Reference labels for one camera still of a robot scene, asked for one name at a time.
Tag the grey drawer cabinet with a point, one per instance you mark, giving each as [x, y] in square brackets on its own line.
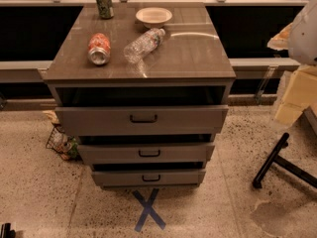
[189, 68]

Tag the black object bottom left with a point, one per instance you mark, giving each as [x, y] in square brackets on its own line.
[6, 231]

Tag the blue tape cross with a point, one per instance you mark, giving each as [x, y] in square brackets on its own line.
[148, 210]

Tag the clear plastic bottle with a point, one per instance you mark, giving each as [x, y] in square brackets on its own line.
[143, 45]

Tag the grey drawer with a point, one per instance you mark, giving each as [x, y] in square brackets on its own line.
[128, 121]
[146, 153]
[147, 178]

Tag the green soda can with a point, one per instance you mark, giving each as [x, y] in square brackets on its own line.
[105, 9]

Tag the grey middle drawer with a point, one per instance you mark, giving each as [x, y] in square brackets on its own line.
[146, 153]

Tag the grey bottom drawer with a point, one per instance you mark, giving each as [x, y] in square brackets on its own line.
[147, 178]

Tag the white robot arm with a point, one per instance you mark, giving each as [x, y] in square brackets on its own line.
[302, 41]

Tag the wire basket with items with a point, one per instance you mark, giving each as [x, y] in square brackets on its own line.
[65, 146]

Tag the white paper bowl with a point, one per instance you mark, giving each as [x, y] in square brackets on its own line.
[153, 17]

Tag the grey top drawer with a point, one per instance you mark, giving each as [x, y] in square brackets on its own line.
[128, 121]

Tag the wooden box right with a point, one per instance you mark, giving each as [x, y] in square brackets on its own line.
[311, 115]

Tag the orange soda can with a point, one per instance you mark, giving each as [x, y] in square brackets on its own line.
[99, 49]

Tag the metal rail bracket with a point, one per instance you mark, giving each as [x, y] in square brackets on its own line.
[267, 76]

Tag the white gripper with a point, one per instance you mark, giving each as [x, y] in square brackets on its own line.
[304, 39]

